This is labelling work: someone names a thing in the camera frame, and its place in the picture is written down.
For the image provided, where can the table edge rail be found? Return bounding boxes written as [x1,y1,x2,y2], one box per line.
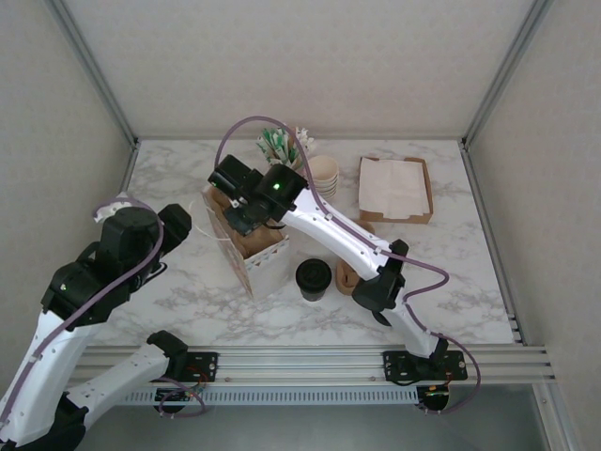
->
[459,143,527,347]
[112,139,142,203]

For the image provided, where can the grey slotted cable duct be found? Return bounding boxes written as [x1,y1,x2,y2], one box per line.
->
[124,387,420,406]

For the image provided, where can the aluminium frame post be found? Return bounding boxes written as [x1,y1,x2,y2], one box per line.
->
[459,0,558,149]
[51,0,142,147]

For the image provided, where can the left aluminium frame post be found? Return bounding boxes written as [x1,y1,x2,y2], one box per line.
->
[51,0,142,147]

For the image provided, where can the white paper napkin stack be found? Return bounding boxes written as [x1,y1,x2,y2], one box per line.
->
[361,158,431,217]

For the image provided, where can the right table edge rail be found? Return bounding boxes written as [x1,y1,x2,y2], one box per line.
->
[459,143,527,347]

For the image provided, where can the left table edge rail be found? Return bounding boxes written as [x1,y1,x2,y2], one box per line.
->
[112,139,142,203]

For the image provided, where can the aluminium mounting rail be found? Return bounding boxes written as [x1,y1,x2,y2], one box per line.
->
[69,345,558,382]

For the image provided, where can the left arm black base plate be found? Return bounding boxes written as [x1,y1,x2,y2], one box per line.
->
[132,350,221,382]

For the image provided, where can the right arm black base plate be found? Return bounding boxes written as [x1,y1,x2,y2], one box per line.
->
[382,350,470,382]

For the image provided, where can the white patterned paper gift bag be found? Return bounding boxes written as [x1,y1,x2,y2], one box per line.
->
[190,185,291,302]

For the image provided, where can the right lower aluminium post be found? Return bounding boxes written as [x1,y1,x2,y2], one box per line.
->
[532,380,569,451]

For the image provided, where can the right aluminium frame post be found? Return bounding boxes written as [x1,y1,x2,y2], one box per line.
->
[459,0,558,149]

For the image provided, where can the black lidded coffee cup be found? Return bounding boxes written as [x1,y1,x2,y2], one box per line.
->
[294,257,333,303]

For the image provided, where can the white paper cup stack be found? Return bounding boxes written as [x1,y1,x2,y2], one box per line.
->
[307,154,340,201]

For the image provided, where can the brown cardboard napkin tray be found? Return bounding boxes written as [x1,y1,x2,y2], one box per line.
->
[357,155,434,226]

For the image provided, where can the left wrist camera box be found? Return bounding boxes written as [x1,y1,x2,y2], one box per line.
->
[93,194,164,264]

